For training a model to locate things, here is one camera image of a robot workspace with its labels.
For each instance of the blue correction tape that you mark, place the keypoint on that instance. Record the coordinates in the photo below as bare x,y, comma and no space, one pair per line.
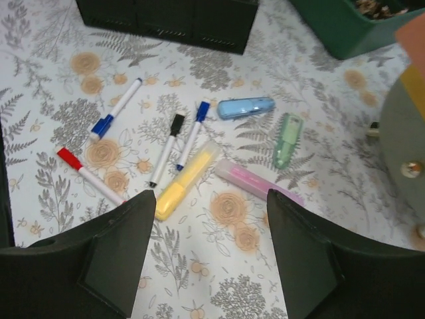
237,108

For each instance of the pink highlighter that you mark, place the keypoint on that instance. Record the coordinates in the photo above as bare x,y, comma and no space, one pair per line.
250,182

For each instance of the white marker black cap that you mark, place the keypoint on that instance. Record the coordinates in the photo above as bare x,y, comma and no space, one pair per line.
175,129

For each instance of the round cream drawer cabinet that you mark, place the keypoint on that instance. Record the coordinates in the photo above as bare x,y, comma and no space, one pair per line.
401,125

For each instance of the green compartment tray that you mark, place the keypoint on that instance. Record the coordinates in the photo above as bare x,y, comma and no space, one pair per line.
350,28

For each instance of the yellow highlighter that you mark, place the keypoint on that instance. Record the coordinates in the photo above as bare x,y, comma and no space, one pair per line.
172,196

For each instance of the small white marker blue cap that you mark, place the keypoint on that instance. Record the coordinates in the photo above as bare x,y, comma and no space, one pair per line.
200,117

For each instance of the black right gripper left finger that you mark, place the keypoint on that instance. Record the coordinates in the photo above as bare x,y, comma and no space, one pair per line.
89,271

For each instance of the white marker red cap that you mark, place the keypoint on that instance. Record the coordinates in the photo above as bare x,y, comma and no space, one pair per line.
77,165

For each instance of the black mesh file organizer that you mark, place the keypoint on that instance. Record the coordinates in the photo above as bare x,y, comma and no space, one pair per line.
221,25

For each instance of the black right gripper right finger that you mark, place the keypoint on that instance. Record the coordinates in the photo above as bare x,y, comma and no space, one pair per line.
327,271

